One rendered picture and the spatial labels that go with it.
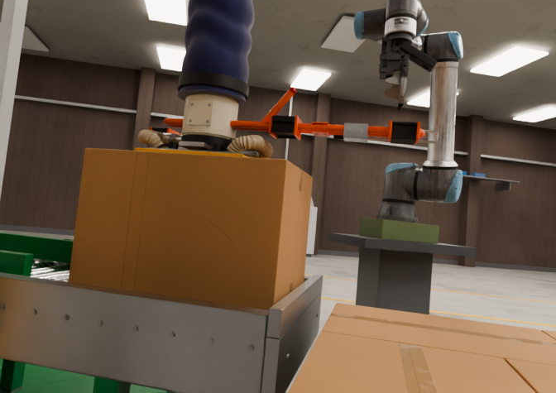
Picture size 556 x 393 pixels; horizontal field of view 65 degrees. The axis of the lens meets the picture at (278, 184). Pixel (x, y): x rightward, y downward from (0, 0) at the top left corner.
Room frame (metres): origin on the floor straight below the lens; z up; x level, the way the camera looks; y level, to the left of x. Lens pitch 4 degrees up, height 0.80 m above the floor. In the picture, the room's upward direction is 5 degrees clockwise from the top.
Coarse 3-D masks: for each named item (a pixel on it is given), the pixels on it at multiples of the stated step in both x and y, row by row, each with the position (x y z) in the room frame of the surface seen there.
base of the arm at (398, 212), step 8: (384, 200) 2.03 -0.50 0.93; (392, 200) 1.99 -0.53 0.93; (400, 200) 1.98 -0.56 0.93; (408, 200) 1.98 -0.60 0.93; (384, 208) 2.01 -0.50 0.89; (392, 208) 1.98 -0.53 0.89; (400, 208) 1.97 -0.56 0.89; (408, 208) 1.98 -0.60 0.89; (376, 216) 2.05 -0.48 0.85; (384, 216) 2.00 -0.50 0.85; (392, 216) 1.97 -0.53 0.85; (400, 216) 1.96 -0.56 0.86; (408, 216) 1.97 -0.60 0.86; (416, 216) 2.01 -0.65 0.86
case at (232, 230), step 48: (96, 192) 1.23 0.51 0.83; (144, 192) 1.19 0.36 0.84; (192, 192) 1.16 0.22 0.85; (240, 192) 1.12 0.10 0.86; (288, 192) 1.14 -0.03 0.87; (96, 240) 1.23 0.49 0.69; (144, 240) 1.19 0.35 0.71; (192, 240) 1.15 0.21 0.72; (240, 240) 1.12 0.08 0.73; (288, 240) 1.19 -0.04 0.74; (144, 288) 1.19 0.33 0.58; (192, 288) 1.15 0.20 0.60; (240, 288) 1.12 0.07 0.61; (288, 288) 1.25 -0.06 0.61
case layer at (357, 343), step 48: (336, 336) 1.01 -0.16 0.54; (384, 336) 1.05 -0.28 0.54; (432, 336) 1.10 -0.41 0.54; (480, 336) 1.14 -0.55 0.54; (528, 336) 1.19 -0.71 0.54; (336, 384) 0.72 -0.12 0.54; (384, 384) 0.74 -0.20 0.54; (432, 384) 0.76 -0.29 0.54; (480, 384) 0.78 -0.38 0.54; (528, 384) 0.82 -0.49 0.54
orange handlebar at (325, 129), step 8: (168, 120) 1.38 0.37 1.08; (176, 120) 1.38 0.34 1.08; (240, 128) 1.37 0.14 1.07; (264, 128) 1.32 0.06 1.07; (304, 128) 1.28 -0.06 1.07; (312, 128) 1.28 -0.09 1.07; (320, 128) 1.27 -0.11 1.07; (328, 128) 1.27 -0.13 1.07; (336, 128) 1.26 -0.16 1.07; (368, 128) 1.24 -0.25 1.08; (376, 128) 1.23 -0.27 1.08; (384, 128) 1.23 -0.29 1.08; (328, 136) 1.32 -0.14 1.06; (368, 136) 1.28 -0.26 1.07; (376, 136) 1.28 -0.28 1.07; (384, 136) 1.27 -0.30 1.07
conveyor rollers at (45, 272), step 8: (32, 264) 1.63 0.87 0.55; (40, 264) 1.66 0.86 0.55; (48, 264) 1.69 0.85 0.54; (56, 264) 1.73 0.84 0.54; (64, 264) 1.77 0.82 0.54; (32, 272) 1.50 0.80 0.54; (40, 272) 1.53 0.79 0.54; (48, 272) 1.56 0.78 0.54; (56, 272) 1.50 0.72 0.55; (64, 272) 1.52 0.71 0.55; (64, 280) 1.39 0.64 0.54
